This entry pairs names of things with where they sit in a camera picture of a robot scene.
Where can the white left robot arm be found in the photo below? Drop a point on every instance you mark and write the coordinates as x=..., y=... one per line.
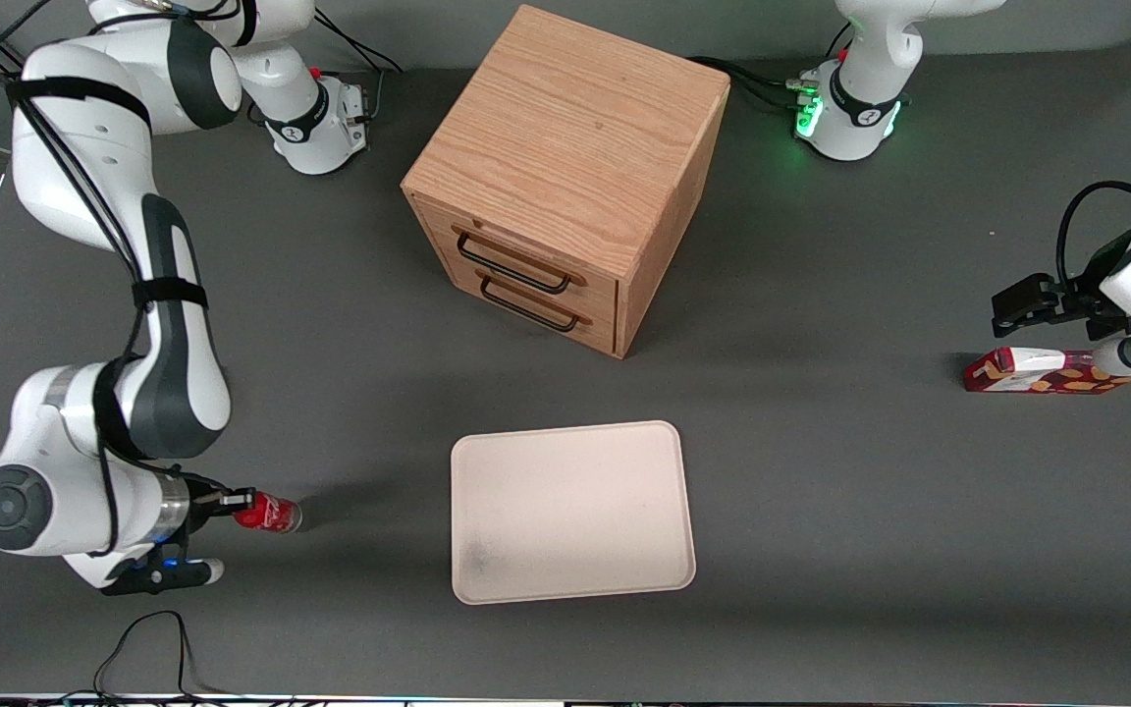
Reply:
x=860, y=98

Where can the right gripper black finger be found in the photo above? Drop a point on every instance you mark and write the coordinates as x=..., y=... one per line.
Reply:
x=222, y=510
x=232, y=496

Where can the wooden drawer cabinet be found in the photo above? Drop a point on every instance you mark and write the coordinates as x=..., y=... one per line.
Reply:
x=575, y=128

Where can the red coke bottle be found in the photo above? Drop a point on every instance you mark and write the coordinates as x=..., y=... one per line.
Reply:
x=276, y=514

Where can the red snack box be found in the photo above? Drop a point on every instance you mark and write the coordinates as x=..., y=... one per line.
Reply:
x=1037, y=373

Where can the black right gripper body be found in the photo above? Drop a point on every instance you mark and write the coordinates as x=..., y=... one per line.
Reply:
x=202, y=499

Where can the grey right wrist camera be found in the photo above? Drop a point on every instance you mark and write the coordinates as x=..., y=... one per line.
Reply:
x=173, y=574

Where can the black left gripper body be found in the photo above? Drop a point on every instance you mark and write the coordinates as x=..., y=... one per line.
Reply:
x=1092, y=296

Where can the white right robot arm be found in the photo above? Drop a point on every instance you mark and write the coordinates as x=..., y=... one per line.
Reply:
x=65, y=147

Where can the beige plastic tray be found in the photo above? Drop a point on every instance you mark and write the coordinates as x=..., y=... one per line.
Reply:
x=570, y=511

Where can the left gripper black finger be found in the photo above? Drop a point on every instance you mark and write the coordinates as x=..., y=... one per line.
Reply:
x=1027, y=295
x=1029, y=322

